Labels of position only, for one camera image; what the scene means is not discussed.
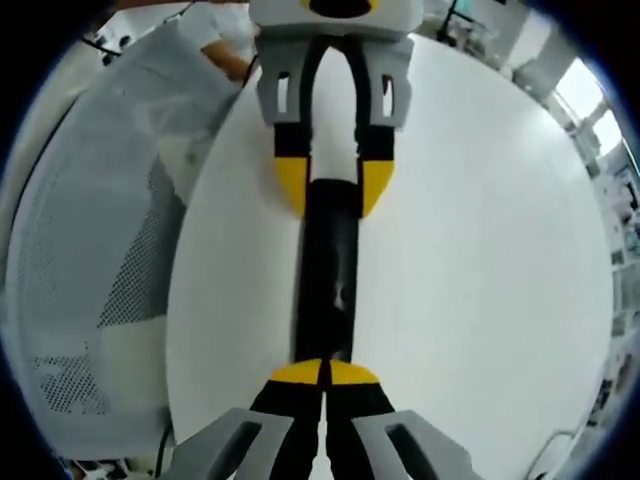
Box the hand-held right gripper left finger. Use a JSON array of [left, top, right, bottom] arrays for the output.
[[169, 357, 327, 480]]

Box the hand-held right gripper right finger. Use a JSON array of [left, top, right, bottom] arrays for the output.
[[324, 358, 485, 480]]

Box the black remote control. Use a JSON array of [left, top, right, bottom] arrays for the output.
[[293, 176, 362, 364]]

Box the white mesh laundry bag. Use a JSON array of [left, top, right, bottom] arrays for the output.
[[3, 19, 262, 464]]

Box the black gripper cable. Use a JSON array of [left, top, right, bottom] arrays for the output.
[[153, 423, 175, 480], [241, 51, 260, 90]]

